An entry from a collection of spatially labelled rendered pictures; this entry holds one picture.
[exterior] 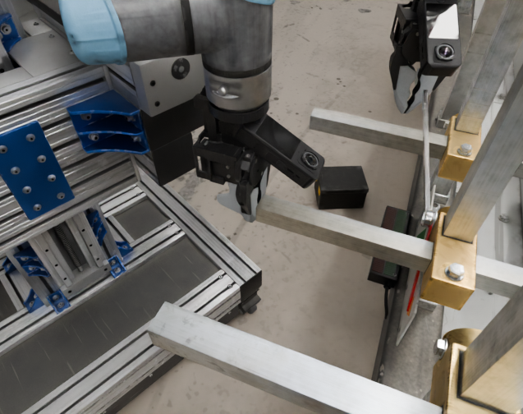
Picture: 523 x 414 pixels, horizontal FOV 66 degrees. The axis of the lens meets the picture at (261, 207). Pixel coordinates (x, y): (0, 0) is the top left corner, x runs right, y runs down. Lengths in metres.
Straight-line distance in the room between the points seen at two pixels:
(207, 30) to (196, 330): 0.27
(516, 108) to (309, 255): 1.23
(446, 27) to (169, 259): 1.03
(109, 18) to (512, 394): 0.42
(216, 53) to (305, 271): 1.21
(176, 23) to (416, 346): 0.54
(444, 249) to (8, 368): 1.12
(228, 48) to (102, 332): 0.99
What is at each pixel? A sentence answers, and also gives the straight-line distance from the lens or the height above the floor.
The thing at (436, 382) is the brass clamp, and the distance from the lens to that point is 0.39.
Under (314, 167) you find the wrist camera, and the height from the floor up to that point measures 0.96.
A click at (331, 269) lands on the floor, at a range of 1.57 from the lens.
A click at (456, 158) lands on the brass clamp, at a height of 0.87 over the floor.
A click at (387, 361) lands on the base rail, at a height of 0.70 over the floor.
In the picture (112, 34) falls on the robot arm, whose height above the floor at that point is 1.13.
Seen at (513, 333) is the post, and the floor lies 1.06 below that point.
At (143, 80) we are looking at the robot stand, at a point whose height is 0.97.
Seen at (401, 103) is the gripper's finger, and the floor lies 0.92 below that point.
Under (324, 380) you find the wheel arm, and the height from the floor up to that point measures 0.96.
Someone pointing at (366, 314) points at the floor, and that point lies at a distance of 1.50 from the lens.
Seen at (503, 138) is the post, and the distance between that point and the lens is 0.48.
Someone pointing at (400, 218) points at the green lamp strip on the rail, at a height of 0.70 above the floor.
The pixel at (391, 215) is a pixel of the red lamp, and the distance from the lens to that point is 0.81.
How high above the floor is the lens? 1.28
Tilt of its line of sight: 47 degrees down
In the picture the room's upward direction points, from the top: straight up
